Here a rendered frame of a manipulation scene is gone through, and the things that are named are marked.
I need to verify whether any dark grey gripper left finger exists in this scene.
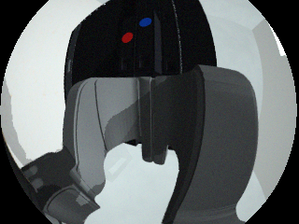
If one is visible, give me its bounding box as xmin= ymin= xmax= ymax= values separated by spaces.
xmin=21 ymin=77 xmax=153 ymax=224

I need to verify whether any black server rack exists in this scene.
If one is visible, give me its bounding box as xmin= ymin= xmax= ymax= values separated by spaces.
xmin=64 ymin=0 xmax=217 ymax=104

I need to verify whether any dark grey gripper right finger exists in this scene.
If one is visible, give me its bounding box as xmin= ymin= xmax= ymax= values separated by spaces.
xmin=153 ymin=64 xmax=259 ymax=224

